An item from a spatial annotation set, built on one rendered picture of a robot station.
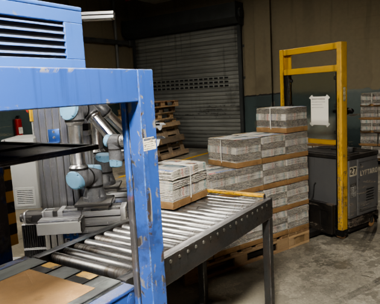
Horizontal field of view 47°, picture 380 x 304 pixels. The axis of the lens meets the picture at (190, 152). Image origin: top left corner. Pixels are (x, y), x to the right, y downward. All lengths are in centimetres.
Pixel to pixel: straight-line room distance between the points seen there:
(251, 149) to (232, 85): 727
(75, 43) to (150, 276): 77
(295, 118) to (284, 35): 649
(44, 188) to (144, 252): 173
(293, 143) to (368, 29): 614
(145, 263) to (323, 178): 337
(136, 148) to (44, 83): 40
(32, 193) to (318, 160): 284
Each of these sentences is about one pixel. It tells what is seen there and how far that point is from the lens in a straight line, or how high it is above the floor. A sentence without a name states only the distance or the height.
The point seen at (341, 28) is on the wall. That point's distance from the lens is 1004.
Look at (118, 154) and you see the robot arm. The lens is 256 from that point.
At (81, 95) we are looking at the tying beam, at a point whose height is 148.
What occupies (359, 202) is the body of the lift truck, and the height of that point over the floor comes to 30.
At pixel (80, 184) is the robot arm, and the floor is 96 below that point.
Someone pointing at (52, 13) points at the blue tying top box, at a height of 172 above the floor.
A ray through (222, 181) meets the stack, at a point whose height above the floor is 75.
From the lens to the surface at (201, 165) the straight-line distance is 275.
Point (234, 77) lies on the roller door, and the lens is 1086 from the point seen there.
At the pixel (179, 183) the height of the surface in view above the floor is 95.
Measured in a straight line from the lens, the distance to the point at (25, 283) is 180.
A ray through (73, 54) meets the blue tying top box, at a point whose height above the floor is 160.
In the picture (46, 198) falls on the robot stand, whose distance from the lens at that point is 312.
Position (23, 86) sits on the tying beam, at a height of 150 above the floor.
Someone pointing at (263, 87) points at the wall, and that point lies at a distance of 1049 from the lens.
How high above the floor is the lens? 147
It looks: 8 degrees down
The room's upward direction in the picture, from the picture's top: 3 degrees counter-clockwise
